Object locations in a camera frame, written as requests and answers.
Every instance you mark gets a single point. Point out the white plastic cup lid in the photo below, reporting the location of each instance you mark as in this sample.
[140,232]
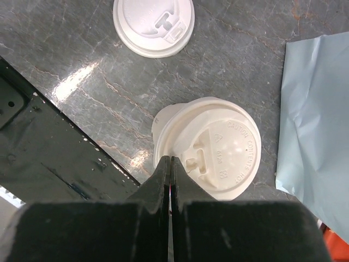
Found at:
[153,28]

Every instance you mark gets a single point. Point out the blue cable duct rail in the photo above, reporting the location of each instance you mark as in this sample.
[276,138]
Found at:
[11,198]

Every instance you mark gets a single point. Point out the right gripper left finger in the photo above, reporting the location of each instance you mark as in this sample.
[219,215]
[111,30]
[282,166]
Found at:
[136,229]

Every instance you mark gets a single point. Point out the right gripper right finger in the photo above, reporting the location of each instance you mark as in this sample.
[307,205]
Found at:
[205,229]

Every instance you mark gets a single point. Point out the white paper coffee cup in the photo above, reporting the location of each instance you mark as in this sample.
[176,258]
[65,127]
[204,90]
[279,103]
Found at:
[162,118]

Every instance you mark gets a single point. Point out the colourful patchwork placemat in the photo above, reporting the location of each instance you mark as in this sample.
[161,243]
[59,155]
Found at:
[338,248]

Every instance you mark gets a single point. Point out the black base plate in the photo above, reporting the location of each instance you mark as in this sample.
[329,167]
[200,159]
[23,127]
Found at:
[46,156]

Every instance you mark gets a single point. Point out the blue white paper bag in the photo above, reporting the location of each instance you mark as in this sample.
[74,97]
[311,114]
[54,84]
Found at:
[312,160]

